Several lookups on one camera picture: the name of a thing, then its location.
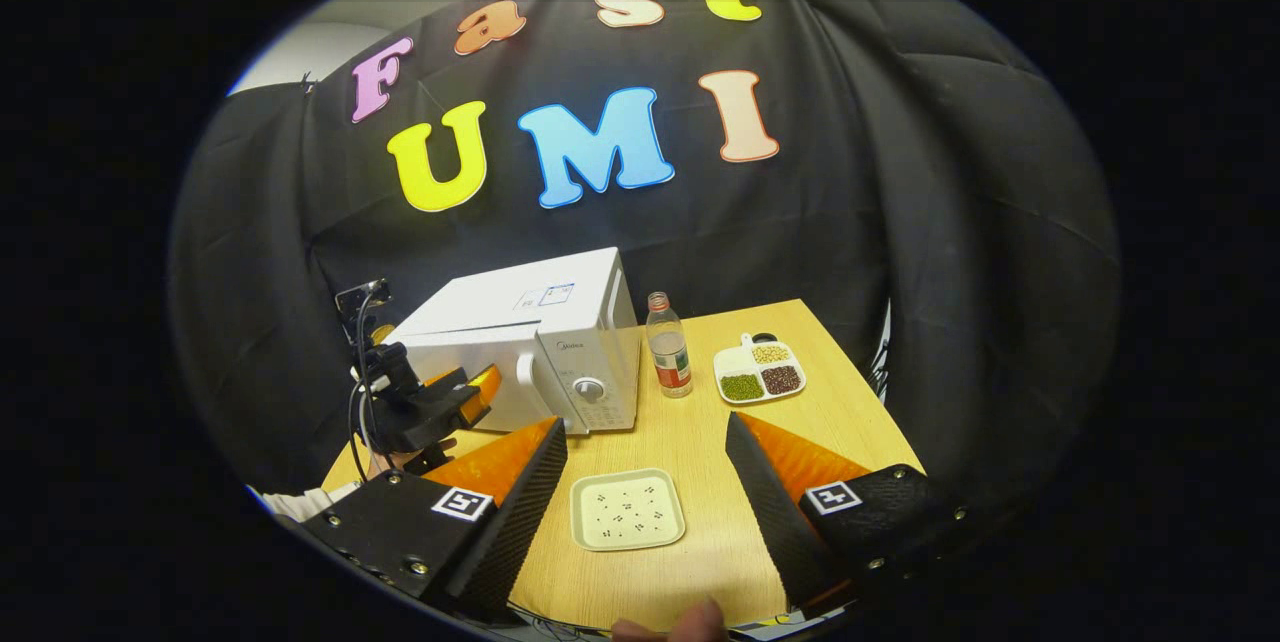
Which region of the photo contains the pale green square plate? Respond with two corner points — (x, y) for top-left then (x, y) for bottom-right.
(570, 468), (687, 553)

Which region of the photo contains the black backdrop cloth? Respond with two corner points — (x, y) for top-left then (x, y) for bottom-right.
(168, 0), (1123, 498)

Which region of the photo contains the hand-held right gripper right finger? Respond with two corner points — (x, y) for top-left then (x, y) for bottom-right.
(724, 411), (976, 613)

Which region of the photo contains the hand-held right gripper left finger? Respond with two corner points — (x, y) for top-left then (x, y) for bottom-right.
(300, 417), (569, 621)

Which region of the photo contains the white divided dish with beans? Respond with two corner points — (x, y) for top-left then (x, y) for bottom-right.
(712, 333), (807, 406)

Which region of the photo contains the white microwave oven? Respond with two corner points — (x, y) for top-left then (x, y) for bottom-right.
(383, 247), (642, 436)

